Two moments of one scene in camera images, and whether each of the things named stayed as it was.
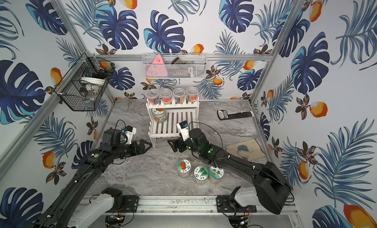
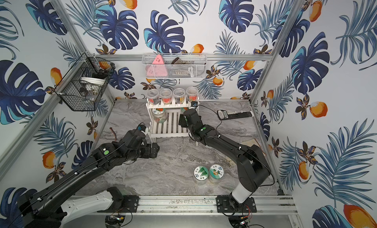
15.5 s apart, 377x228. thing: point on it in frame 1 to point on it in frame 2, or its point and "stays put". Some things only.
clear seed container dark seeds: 179,95 stays put
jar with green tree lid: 201,175 stays put
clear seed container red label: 192,93 stays put
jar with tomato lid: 160,115 stays put
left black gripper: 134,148 to 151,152
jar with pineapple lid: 216,175 stays put
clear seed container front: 166,96 stays put
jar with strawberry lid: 183,167 to 183,109
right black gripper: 175,145 to 182,121
